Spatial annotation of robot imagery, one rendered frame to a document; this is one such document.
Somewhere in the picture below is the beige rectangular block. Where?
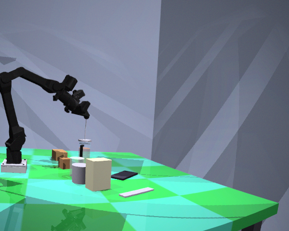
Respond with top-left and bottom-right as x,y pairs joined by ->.
85,158 -> 112,192

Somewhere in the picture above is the white flat bar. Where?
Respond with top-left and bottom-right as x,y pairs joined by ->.
119,187 -> 154,198

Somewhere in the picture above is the brown block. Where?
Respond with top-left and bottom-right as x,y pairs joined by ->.
58,157 -> 70,169

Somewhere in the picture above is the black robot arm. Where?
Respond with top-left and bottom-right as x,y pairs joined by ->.
0,67 -> 77,164

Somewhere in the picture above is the tan rectangular block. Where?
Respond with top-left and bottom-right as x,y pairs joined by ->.
52,149 -> 67,161

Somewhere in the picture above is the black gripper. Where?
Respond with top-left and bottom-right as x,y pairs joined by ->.
63,95 -> 90,117

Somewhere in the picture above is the grey cylinder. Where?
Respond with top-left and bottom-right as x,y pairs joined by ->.
72,163 -> 86,185

